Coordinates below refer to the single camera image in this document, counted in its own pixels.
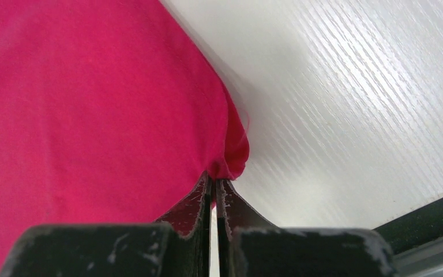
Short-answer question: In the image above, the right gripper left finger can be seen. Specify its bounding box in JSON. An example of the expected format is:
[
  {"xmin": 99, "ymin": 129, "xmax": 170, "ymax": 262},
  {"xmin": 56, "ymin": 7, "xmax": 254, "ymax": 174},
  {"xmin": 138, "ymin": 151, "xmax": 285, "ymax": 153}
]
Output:
[{"xmin": 0, "ymin": 173, "xmax": 212, "ymax": 276}]

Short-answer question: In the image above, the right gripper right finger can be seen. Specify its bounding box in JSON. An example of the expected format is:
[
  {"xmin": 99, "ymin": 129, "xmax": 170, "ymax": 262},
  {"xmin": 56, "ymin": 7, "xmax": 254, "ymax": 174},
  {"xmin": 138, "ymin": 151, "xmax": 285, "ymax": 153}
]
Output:
[{"xmin": 215, "ymin": 180, "xmax": 397, "ymax": 276}]

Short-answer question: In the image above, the crimson red t shirt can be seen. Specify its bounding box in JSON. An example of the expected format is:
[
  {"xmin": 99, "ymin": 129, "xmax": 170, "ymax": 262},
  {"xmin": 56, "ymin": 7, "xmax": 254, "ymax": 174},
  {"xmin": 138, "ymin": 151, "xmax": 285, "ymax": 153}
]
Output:
[{"xmin": 0, "ymin": 1, "xmax": 249, "ymax": 267}]

